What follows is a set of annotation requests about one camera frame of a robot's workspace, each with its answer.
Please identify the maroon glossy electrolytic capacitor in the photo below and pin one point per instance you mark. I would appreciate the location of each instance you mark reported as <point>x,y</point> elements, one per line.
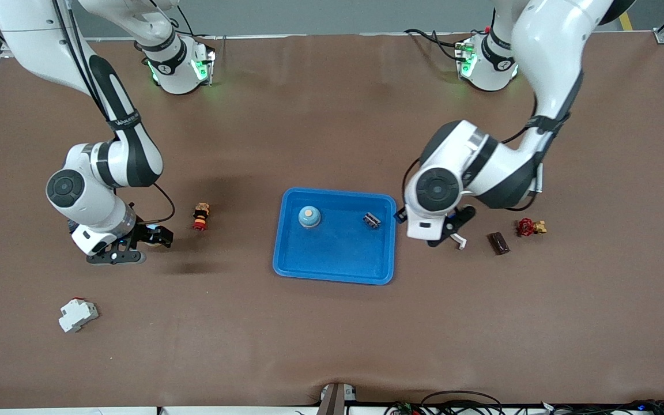
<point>499,243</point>

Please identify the metal table edge bracket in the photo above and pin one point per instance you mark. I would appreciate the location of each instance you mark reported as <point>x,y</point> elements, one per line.
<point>335,400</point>

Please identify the brown table cover mat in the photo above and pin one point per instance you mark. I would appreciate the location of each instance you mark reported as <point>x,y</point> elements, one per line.
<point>332,115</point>

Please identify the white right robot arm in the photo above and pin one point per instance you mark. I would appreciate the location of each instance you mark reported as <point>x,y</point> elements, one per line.
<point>136,155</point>

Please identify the white circuit breaker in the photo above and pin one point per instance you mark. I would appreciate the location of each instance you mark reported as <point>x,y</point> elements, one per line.
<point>77,316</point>

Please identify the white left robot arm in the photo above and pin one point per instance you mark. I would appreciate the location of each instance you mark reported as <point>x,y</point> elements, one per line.
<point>499,173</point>

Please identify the blue plastic tray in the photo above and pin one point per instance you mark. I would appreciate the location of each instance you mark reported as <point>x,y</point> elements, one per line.
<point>332,253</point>

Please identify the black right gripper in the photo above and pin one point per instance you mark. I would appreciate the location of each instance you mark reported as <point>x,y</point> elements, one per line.
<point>146,232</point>

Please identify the black printed electrolytic capacitor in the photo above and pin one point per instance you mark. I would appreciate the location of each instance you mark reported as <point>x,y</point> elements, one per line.
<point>372,221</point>

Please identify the brass valve with red handwheel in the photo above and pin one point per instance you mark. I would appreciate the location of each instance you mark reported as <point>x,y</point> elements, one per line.
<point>527,227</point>

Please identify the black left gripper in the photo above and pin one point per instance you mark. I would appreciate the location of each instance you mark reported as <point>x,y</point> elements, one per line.
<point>399,219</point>

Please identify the red emergency stop button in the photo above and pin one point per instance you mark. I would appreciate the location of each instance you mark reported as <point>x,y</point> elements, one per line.
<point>200,218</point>

